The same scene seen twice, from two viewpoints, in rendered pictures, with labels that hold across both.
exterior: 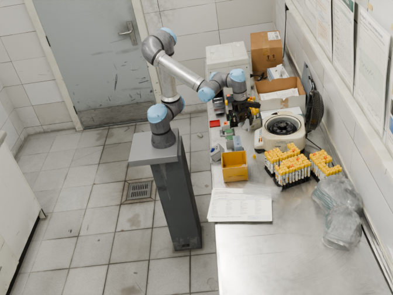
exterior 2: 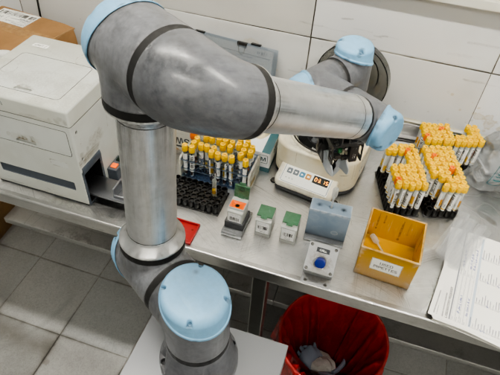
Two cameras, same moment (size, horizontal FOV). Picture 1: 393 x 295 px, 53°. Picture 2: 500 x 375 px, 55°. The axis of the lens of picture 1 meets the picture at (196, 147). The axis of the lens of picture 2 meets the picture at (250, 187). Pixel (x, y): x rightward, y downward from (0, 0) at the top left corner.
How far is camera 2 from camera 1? 199 cm
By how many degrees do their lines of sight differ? 59
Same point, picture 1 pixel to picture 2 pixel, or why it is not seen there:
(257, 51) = not seen: hidden behind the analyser
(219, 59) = (72, 88)
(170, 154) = (275, 359)
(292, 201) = (488, 216)
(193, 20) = not seen: outside the picture
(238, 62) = not seen: hidden behind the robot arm
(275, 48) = (65, 36)
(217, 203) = (483, 324)
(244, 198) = (475, 273)
